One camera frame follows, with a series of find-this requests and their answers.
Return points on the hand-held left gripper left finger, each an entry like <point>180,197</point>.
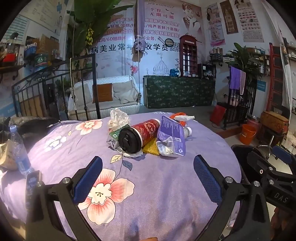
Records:
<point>89,179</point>

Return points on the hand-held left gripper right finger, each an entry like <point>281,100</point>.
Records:
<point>207,183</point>

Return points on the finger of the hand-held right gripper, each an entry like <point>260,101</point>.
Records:
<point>282,154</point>
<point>256,160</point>

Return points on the black trash bin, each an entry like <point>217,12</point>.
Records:
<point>239,162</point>

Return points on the green drink carton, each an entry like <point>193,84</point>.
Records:
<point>113,136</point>

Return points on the white paper napkin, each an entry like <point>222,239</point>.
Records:
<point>131,154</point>

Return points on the white plastic bottle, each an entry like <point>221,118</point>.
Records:
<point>187,131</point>

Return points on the purple foil packet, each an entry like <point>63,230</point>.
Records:
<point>172,134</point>

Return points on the white plastic wrapper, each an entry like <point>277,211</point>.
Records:
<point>185,117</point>
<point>118,119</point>

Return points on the yellow knitted coaster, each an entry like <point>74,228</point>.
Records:
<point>150,147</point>

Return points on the orange mesh net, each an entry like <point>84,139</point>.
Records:
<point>177,114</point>

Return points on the red cup with black lid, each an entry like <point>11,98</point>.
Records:
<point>148,132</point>

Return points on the chrome swivel stool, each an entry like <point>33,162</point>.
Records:
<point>268,141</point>

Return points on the orange bucket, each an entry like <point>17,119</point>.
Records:
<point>247,135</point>

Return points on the wooden box on stool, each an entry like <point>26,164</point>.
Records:
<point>274,122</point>

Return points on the pink basin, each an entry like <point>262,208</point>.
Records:
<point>254,122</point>

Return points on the metal basin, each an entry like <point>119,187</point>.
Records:
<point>253,116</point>

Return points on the black metal rack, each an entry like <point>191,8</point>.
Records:
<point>240,109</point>

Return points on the purple floral tablecloth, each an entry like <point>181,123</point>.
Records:
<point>150,180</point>

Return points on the red canister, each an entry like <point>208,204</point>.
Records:
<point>217,115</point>

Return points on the white wicker sofa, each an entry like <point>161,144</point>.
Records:
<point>104,111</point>

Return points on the clear water bottle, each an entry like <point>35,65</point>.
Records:
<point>20,153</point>

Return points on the dark cloth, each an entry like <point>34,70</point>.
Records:
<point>37,126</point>

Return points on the pink towel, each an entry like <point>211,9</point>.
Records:
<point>242,83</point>

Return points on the red ladder shelf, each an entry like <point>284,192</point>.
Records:
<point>269,76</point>

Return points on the white banner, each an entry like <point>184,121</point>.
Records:
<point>285,69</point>

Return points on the purple towel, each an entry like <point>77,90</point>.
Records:
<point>234,77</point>

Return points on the crinkled snack bag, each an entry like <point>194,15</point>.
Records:
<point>7,155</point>

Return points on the orange cushion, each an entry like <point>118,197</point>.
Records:
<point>103,92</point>

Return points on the green patterned counter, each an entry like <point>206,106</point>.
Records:
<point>178,92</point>

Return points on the green potted plant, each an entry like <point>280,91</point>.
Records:
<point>245,58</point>

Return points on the black display box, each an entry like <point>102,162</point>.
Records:
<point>207,69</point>

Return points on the blue bag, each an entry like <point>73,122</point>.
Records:
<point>175,72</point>

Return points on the red telephone booth cabinet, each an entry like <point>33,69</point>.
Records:
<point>182,58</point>

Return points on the green paint bucket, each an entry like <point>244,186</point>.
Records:
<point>41,62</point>

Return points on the hanging purple cloth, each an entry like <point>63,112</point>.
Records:
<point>140,44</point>

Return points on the banana plant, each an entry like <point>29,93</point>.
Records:
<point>92,18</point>

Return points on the blue wall sign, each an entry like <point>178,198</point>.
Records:
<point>261,87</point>

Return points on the black metal bed frame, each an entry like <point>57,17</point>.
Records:
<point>95,76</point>

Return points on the white wall poster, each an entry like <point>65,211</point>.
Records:
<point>249,20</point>

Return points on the pink wall poster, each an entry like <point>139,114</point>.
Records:
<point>215,25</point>

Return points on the brown wall poster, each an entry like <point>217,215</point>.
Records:
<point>229,17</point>

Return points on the large wall poster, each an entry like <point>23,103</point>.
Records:
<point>157,30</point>

